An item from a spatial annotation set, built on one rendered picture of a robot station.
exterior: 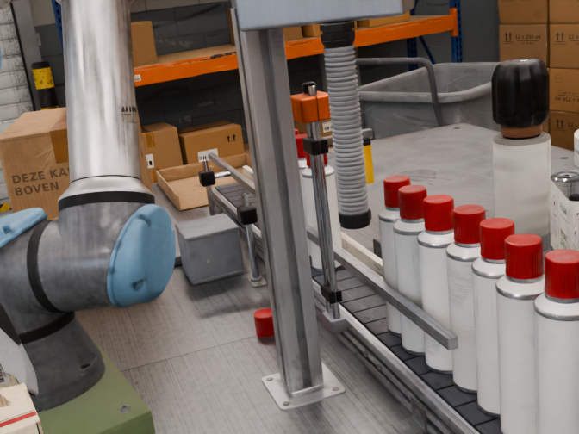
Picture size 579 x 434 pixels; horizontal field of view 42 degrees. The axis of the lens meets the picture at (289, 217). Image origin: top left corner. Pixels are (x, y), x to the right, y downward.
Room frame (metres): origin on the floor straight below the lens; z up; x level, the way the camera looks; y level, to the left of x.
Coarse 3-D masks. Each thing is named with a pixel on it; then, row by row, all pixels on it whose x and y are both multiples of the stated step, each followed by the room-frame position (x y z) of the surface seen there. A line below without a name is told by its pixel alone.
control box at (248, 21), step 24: (240, 0) 0.78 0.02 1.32; (264, 0) 0.78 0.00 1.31; (288, 0) 0.77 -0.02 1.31; (312, 0) 0.76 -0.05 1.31; (336, 0) 0.75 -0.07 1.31; (360, 0) 0.75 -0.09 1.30; (384, 0) 0.74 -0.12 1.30; (408, 0) 0.77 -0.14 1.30; (240, 24) 0.79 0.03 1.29; (264, 24) 0.78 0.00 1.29; (288, 24) 0.77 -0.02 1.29; (312, 24) 0.77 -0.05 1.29
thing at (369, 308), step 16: (224, 192) 1.65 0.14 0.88; (240, 192) 1.63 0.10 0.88; (256, 224) 1.39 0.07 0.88; (320, 272) 1.11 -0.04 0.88; (336, 272) 1.10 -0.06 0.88; (352, 288) 1.03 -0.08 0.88; (368, 288) 1.02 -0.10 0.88; (352, 304) 0.97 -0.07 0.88; (368, 304) 0.97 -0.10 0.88; (384, 304) 0.96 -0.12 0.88; (368, 320) 0.92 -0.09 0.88; (384, 320) 0.91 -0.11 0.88; (384, 336) 0.87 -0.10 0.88; (400, 352) 0.82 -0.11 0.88; (416, 368) 0.78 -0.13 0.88; (432, 384) 0.74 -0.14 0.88; (448, 384) 0.73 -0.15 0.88; (448, 400) 0.70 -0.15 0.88; (464, 400) 0.70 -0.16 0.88; (464, 416) 0.67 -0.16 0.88; (480, 416) 0.67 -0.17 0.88; (480, 432) 0.64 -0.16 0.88; (496, 432) 0.64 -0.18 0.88
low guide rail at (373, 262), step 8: (248, 168) 1.71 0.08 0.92; (248, 176) 1.69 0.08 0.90; (344, 240) 1.15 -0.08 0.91; (352, 240) 1.14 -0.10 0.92; (344, 248) 1.15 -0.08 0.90; (352, 248) 1.12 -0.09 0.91; (360, 248) 1.10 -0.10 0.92; (360, 256) 1.09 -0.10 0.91; (368, 256) 1.06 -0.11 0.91; (376, 256) 1.06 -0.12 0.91; (368, 264) 1.06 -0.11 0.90; (376, 264) 1.04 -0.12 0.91; (376, 272) 1.04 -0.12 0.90
